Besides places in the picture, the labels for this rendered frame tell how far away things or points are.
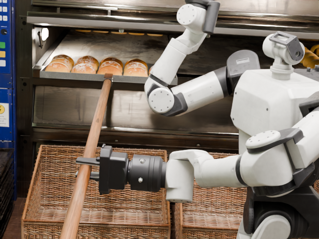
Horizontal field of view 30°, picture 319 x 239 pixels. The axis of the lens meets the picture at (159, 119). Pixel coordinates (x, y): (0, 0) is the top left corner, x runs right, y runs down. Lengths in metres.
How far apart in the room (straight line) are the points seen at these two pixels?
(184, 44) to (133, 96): 0.82
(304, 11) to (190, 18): 0.87
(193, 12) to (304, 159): 0.66
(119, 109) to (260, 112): 1.08
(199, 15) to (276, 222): 0.64
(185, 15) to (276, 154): 0.65
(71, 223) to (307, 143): 0.53
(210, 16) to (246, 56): 0.17
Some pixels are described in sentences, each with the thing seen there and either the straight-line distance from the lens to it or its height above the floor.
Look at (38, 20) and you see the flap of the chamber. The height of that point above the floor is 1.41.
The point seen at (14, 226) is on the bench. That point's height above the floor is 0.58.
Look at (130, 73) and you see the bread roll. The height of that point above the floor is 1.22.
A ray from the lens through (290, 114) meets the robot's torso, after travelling 1.56.
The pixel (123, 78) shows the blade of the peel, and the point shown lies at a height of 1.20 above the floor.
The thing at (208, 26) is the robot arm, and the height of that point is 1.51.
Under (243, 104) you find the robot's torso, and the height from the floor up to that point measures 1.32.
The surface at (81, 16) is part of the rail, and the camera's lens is 2.36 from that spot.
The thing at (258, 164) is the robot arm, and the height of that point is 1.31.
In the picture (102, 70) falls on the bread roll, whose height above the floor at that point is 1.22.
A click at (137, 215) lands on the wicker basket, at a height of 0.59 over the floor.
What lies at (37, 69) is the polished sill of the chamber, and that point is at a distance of 2.57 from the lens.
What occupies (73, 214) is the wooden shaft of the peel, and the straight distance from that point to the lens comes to 1.24.
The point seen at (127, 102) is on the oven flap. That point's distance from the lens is 2.58.
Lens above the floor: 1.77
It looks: 18 degrees down
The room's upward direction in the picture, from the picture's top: 4 degrees clockwise
